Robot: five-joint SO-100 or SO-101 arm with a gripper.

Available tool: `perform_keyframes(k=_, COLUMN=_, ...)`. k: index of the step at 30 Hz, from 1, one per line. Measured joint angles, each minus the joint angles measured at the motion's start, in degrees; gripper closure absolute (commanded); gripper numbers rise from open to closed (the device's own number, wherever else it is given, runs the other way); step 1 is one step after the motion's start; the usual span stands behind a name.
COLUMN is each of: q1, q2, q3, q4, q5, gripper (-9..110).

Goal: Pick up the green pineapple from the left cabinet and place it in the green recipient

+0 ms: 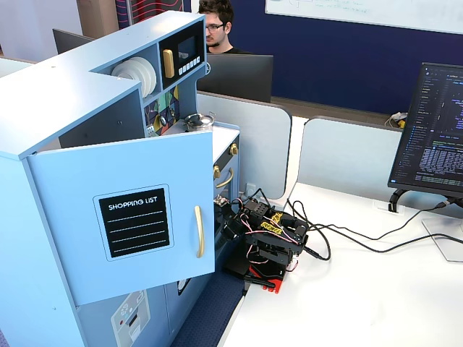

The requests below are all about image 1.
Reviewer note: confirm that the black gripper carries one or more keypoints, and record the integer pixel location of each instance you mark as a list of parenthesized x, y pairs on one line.
[(227, 228)]

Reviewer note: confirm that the red and black robot base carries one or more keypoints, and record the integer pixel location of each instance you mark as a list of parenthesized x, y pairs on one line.
[(271, 276)]

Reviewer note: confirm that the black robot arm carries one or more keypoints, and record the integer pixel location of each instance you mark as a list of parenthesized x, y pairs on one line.
[(278, 231)]

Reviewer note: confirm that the blue toy kitchen cabinet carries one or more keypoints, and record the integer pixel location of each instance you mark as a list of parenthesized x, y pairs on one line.
[(72, 94)]

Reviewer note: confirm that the white power socket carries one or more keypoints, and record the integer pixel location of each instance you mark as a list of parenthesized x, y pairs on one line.
[(251, 189)]

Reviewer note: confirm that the gold stove knob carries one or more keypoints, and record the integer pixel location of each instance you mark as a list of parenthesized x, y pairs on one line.
[(216, 171), (233, 148)]

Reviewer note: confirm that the grey desk divider panel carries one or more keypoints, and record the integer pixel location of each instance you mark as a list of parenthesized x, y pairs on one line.
[(347, 155), (253, 144)]

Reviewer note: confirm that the blue shopping list door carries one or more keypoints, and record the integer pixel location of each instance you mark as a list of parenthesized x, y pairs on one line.
[(144, 170)]

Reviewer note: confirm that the metal toy pot with lid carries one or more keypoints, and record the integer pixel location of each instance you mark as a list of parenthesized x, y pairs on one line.
[(199, 121)]

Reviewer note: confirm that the dark toy faucet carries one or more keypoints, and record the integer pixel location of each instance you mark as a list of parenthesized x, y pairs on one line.
[(167, 117)]

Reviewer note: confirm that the black monitor back side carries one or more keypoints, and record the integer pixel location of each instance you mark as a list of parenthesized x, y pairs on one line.
[(238, 77)]

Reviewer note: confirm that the white toy plate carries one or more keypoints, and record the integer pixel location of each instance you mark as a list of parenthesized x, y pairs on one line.
[(134, 67), (121, 71), (150, 77)]

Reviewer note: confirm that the black toy microwave door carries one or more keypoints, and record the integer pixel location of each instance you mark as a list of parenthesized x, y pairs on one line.
[(188, 47)]

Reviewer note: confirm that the man with glasses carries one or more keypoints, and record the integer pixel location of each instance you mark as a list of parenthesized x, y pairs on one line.
[(217, 29)]

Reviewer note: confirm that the silver monitor stand base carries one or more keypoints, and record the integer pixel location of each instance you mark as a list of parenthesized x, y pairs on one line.
[(443, 238)]

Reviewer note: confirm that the monitor showing code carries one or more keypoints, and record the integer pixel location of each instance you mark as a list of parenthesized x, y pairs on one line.
[(430, 130)]

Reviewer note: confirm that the red striped banner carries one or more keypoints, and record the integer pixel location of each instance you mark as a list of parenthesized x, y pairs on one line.
[(152, 9)]

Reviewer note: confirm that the dark monitor with thin edge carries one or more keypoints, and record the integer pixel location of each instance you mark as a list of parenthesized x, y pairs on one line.
[(68, 40)]

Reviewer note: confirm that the white whiteboard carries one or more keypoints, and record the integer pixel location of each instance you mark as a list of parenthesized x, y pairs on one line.
[(361, 12)]

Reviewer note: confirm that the small wrist camera board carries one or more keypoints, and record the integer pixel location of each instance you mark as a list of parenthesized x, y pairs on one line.
[(221, 200)]

